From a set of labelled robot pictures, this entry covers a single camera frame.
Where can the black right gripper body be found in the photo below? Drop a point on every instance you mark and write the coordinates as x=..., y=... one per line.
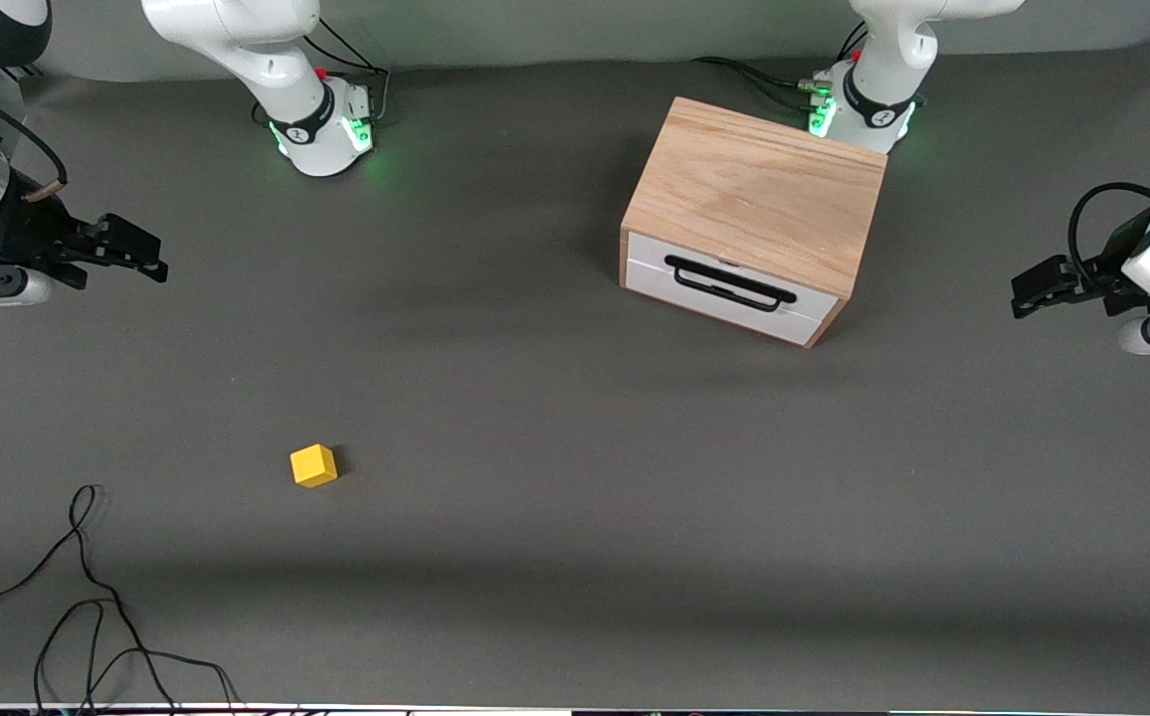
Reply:
x=26, y=237

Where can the wooden drawer with white front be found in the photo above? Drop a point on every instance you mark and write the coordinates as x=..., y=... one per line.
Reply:
x=655, y=273

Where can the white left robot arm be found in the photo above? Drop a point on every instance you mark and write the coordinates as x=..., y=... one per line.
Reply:
x=883, y=60

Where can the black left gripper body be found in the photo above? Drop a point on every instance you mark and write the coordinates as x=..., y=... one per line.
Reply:
x=1110, y=261

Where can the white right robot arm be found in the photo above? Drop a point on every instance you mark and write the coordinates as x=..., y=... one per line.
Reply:
x=267, y=60

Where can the wooden drawer cabinet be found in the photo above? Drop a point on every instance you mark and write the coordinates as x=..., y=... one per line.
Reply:
x=754, y=189

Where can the yellow cube block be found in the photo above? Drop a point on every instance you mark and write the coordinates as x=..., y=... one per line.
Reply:
x=312, y=465

